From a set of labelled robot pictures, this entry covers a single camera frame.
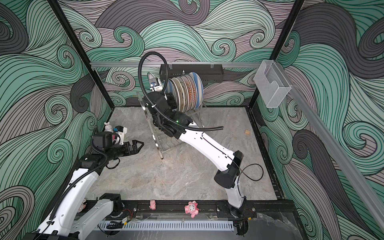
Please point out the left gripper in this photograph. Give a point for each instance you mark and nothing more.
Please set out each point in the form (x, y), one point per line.
(135, 150)

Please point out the white plate green red rim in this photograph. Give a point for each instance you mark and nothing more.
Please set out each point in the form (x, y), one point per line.
(178, 94)

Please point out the white plate dark cloud motif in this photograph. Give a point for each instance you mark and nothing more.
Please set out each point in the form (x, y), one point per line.
(186, 90)

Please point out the orange sunburst plate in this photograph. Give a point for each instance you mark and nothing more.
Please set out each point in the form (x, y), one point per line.
(195, 91)
(190, 92)

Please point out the blue striped plate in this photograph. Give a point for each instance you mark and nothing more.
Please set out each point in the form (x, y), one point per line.
(170, 88)
(199, 88)

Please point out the cream plate floral drawing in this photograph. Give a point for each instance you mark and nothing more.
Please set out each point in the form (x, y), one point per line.
(183, 95)

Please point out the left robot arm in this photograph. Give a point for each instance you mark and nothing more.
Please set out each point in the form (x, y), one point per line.
(61, 224)

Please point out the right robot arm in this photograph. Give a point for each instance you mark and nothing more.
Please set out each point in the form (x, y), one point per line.
(176, 124)

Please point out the white rabbit figurine pink base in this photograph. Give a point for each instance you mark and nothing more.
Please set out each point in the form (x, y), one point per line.
(108, 127)

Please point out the small pink figurine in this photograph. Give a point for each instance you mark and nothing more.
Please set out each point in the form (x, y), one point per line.
(152, 204)

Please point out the pink pig toy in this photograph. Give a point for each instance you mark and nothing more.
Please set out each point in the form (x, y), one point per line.
(192, 209)

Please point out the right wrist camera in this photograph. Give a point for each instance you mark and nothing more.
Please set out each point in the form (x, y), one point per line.
(155, 83)

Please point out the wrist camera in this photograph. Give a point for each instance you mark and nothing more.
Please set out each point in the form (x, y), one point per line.
(111, 138)
(155, 83)

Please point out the steel wire dish rack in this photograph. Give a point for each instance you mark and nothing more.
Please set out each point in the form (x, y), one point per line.
(163, 142)

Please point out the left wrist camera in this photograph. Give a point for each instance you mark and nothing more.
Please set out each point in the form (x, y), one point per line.
(111, 138)

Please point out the black wall shelf basket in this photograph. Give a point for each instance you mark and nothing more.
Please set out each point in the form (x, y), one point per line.
(207, 72)

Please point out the aluminium wall rail back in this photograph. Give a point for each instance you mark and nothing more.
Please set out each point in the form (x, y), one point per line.
(135, 64)

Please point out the aluminium wall rail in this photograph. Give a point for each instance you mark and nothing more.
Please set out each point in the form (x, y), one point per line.
(308, 104)
(135, 64)

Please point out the white slotted cable duct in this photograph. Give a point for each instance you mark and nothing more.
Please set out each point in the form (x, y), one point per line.
(182, 225)

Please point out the clear acrylic wall holder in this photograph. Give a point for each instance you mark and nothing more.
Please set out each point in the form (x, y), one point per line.
(272, 83)

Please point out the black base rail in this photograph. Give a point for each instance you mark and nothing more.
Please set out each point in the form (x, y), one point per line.
(215, 208)

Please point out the aluminium wall rail right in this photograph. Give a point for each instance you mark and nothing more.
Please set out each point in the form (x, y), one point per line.
(308, 104)

